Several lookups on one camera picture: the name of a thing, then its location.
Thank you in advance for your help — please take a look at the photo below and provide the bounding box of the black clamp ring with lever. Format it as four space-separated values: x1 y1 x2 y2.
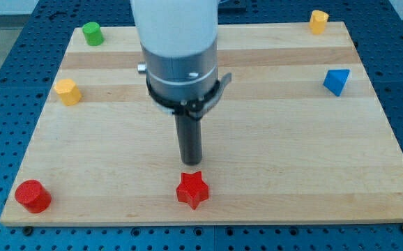
146 72 233 122

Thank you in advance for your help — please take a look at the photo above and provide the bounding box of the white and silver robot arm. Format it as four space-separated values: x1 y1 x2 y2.
130 0 219 101

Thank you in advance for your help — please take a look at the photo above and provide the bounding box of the yellow hexagonal block left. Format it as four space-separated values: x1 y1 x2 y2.
53 79 82 106

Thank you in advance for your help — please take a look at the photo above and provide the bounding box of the red star block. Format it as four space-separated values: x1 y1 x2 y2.
176 171 209 210

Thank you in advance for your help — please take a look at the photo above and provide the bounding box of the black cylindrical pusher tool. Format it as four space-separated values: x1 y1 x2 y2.
175 116 202 166

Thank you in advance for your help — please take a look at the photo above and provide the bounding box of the green cylinder block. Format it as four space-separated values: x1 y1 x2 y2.
82 22 104 46

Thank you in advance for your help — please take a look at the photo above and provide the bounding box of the yellow block top right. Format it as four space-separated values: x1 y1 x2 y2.
309 10 329 35

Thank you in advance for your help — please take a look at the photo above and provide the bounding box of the wooden board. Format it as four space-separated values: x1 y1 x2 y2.
0 22 403 227

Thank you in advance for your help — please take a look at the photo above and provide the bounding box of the red cylinder block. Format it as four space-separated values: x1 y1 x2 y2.
15 179 52 213

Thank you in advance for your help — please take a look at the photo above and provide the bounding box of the blue triangular block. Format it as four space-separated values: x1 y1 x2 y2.
323 69 350 96

